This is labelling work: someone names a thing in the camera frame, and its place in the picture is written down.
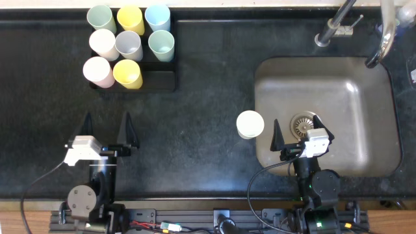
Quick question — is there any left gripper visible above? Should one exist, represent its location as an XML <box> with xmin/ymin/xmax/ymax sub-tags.
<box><xmin>68</xmin><ymin>110</ymin><xmax>141</xmax><ymax>159</ymax></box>

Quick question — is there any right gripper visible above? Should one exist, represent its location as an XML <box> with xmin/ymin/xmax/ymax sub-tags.
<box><xmin>270</xmin><ymin>114</ymin><xmax>335</xmax><ymax>163</ymax></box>

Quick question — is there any white cup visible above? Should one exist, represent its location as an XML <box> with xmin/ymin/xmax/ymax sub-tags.
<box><xmin>88</xmin><ymin>28</ymin><xmax>120</xmax><ymax>62</ymax></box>
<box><xmin>235</xmin><ymin>110</ymin><xmax>265</xmax><ymax>140</ymax></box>

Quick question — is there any yellow cup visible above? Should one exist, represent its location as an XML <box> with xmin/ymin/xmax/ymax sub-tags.
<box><xmin>112</xmin><ymin>58</ymin><xmax>144</xmax><ymax>90</ymax></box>
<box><xmin>116</xmin><ymin>5</ymin><xmax>146</xmax><ymax>36</ymax></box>

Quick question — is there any pink cup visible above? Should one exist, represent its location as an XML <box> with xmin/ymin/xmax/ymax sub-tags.
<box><xmin>82</xmin><ymin>56</ymin><xmax>116</xmax><ymax>89</ymax></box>

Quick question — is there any steel sink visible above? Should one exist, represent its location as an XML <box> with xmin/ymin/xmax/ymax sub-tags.
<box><xmin>254</xmin><ymin>57</ymin><xmax>402</xmax><ymax>178</ymax></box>

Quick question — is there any black tray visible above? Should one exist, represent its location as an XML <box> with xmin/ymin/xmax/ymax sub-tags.
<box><xmin>88</xmin><ymin>6</ymin><xmax>179</xmax><ymax>94</ymax></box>

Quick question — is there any grey cup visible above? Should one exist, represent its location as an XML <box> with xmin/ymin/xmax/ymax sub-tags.
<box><xmin>114</xmin><ymin>30</ymin><xmax>144</xmax><ymax>62</ymax></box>

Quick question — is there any green cup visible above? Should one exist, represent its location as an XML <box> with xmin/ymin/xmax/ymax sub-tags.
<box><xmin>86</xmin><ymin>4</ymin><xmax>117</xmax><ymax>34</ymax></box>
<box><xmin>148</xmin><ymin>29</ymin><xmax>176</xmax><ymax>62</ymax></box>

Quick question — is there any steel tap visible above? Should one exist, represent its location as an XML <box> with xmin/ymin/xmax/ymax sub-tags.
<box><xmin>314</xmin><ymin>0</ymin><xmax>399</xmax><ymax>70</ymax></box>

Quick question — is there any blue cup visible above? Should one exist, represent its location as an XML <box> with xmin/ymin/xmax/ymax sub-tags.
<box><xmin>144</xmin><ymin>3</ymin><xmax>172</xmax><ymax>33</ymax></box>

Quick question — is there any blue soap bottle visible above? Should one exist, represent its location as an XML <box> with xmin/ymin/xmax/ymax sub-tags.
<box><xmin>376</xmin><ymin>0</ymin><xmax>416</xmax><ymax>38</ymax></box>

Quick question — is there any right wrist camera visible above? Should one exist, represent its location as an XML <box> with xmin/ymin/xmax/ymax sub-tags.
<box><xmin>304</xmin><ymin>127</ymin><xmax>331</xmax><ymax>159</ymax></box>

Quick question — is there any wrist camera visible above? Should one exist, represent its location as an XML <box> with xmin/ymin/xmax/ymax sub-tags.
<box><xmin>64</xmin><ymin>135</ymin><xmax>103</xmax><ymax>167</ymax></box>
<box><xmin>304</xmin><ymin>127</ymin><xmax>331</xmax><ymax>159</ymax></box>

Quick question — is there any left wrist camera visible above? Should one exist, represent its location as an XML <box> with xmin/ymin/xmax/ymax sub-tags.
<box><xmin>64</xmin><ymin>135</ymin><xmax>103</xmax><ymax>167</ymax></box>

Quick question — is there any black cable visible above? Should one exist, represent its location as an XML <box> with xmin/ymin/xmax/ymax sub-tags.
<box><xmin>246</xmin><ymin>142</ymin><xmax>308</xmax><ymax>234</ymax></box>
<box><xmin>19</xmin><ymin>160</ymin><xmax>67</xmax><ymax>234</ymax></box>

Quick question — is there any mounting rail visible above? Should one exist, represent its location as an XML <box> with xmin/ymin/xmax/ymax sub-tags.
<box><xmin>48</xmin><ymin>200</ymin><xmax>371</xmax><ymax>234</ymax></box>

